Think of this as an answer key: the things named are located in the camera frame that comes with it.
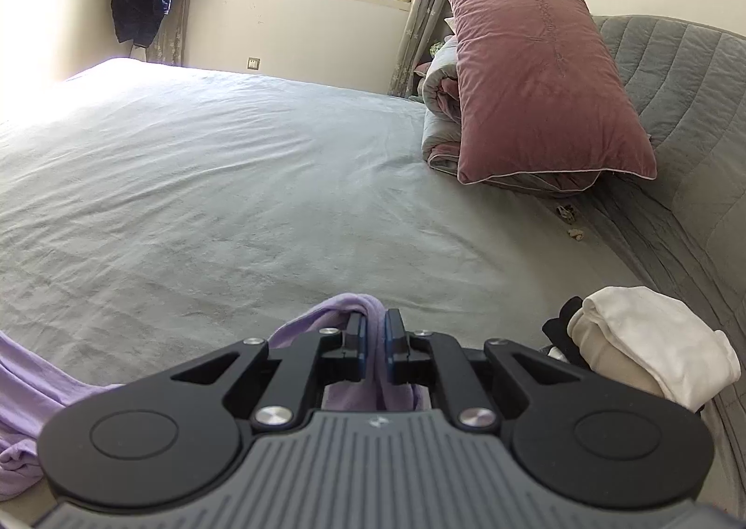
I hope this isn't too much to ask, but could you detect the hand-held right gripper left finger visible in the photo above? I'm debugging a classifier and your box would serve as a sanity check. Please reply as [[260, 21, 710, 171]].
[[169, 312, 369, 430]]

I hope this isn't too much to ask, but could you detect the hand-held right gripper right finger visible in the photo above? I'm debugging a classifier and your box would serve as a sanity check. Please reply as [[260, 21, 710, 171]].
[[383, 307, 587, 432]]

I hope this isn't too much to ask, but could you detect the lavender knit garment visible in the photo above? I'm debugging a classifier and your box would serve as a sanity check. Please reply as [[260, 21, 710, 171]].
[[0, 292, 433, 486]]

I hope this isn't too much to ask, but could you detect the black cloth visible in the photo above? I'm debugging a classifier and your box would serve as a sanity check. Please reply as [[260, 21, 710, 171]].
[[542, 297, 592, 369]]

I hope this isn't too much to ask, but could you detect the small tan scrap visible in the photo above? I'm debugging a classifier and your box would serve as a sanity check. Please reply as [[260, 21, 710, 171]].
[[560, 204, 587, 242]]

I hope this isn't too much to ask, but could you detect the folded grey pink quilt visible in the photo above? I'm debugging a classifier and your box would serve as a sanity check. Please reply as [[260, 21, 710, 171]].
[[420, 33, 607, 197]]

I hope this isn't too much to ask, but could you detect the white folded cloth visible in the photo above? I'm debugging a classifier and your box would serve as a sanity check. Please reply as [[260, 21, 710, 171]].
[[568, 287, 742, 413]]

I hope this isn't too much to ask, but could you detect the pink velvet pillow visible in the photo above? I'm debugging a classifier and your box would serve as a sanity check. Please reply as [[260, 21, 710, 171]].
[[446, 0, 658, 186]]

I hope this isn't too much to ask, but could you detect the grey quilted headboard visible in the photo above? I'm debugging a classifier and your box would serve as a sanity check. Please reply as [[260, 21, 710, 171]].
[[525, 14, 746, 512]]

